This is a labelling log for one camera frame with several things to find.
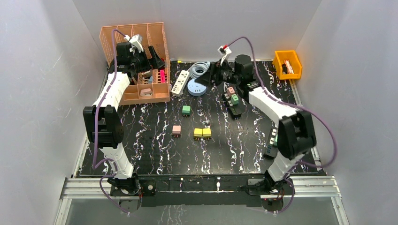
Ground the white power strip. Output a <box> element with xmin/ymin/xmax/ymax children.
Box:
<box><xmin>171</xmin><ymin>70</ymin><xmax>190</xmax><ymax>97</ymax></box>

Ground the black power strip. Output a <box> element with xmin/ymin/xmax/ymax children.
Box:
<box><xmin>222</xmin><ymin>91</ymin><xmax>245</xmax><ymax>120</ymax></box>
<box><xmin>263</xmin><ymin>127</ymin><xmax>278</xmax><ymax>160</ymax></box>

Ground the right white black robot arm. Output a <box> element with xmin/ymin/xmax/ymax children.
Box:
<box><xmin>198</xmin><ymin>54</ymin><xmax>317</xmax><ymax>194</ymax></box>

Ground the pink file organizer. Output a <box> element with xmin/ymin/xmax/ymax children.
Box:
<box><xmin>99</xmin><ymin>22</ymin><xmax>170</xmax><ymax>105</ymax></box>

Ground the green plug on black strip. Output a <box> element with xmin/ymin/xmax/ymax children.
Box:
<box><xmin>230</xmin><ymin>94</ymin><xmax>239</xmax><ymax>105</ymax></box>

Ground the round blue power socket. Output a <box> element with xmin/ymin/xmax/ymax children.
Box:
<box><xmin>187</xmin><ymin>79</ymin><xmax>207</xmax><ymax>97</ymax></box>

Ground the aluminium base frame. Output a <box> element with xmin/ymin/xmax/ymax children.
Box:
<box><xmin>55</xmin><ymin>174</ymin><xmax>349</xmax><ymax>225</ymax></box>

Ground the orange storage bin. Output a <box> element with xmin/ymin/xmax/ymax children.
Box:
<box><xmin>273</xmin><ymin>50</ymin><xmax>302</xmax><ymax>80</ymax></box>

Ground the pink plug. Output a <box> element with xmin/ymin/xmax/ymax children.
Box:
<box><xmin>227</xmin><ymin>87</ymin><xmax>235</xmax><ymax>97</ymax></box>
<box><xmin>172</xmin><ymin>125</ymin><xmax>182</xmax><ymax>137</ymax></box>

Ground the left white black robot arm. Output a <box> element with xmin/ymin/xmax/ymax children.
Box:
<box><xmin>83</xmin><ymin>42</ymin><xmax>165</xmax><ymax>195</ymax></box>

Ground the yellow plug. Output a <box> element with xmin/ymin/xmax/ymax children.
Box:
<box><xmin>193</xmin><ymin>128</ymin><xmax>203</xmax><ymax>140</ymax></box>
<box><xmin>202</xmin><ymin>128</ymin><xmax>212</xmax><ymax>139</ymax></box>

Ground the green plug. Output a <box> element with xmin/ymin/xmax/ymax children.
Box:
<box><xmin>230</xmin><ymin>94</ymin><xmax>239</xmax><ymax>105</ymax></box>
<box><xmin>182</xmin><ymin>105</ymin><xmax>191</xmax><ymax>117</ymax></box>

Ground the coiled grey cable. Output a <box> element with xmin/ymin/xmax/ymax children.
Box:
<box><xmin>189</xmin><ymin>61</ymin><xmax>212</xmax><ymax>80</ymax></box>

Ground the pink plug on black strip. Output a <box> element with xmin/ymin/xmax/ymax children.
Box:
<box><xmin>227</xmin><ymin>87</ymin><xmax>235</xmax><ymax>97</ymax></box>

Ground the right side black power strip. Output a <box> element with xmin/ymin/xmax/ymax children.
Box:
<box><xmin>263</xmin><ymin>127</ymin><xmax>278</xmax><ymax>160</ymax></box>

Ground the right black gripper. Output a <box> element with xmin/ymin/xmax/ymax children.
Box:
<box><xmin>194</xmin><ymin>58</ymin><xmax>241</xmax><ymax>88</ymax></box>

